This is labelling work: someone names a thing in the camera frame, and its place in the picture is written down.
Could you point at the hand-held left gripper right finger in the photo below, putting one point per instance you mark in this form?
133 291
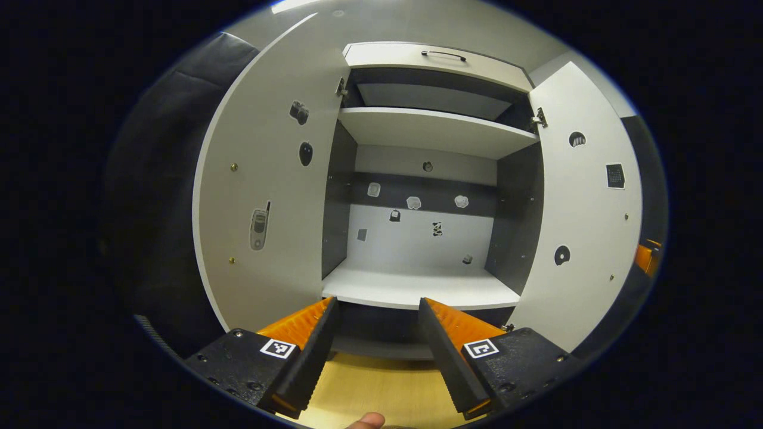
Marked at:
447 357

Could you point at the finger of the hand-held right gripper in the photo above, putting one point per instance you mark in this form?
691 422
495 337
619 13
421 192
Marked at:
647 259

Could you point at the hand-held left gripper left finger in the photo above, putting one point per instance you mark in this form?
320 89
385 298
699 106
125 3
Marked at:
313 351

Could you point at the white cabinet door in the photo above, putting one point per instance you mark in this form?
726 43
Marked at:
262 149
587 226

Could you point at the white and grey cabinet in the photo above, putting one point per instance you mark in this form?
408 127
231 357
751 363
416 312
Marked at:
340 208

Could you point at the white cabinet shelf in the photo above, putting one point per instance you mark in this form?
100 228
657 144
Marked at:
435 131

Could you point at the white cabinet drawer front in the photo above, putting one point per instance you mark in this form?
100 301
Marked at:
387 59

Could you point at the ceiling light panel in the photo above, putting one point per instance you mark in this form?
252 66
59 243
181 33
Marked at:
295 5

